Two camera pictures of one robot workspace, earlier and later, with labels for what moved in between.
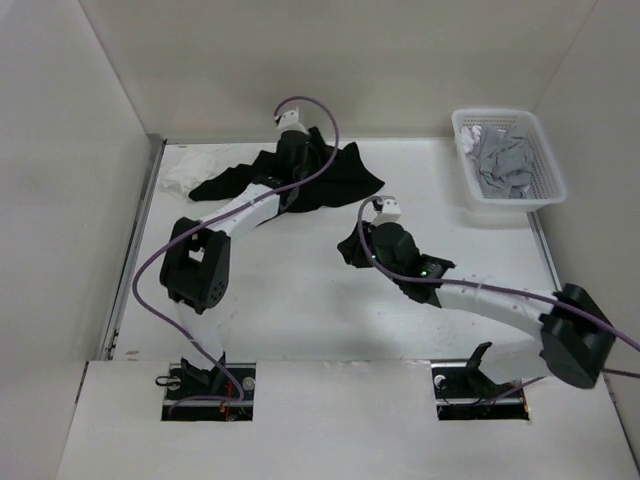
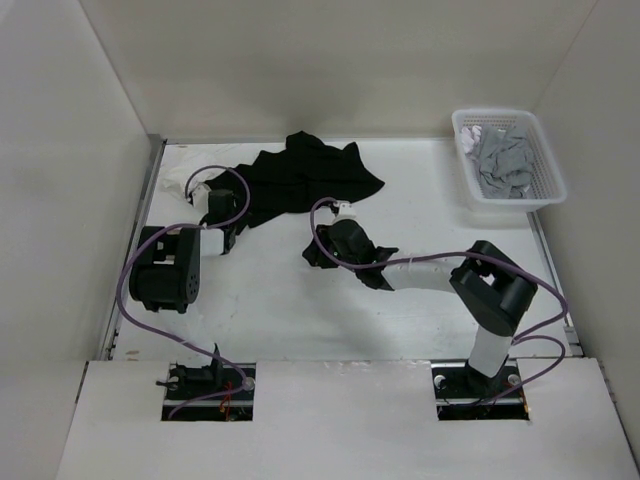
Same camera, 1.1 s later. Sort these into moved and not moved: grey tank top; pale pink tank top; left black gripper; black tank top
Moved: left black gripper
Not moved: pale pink tank top; black tank top; grey tank top
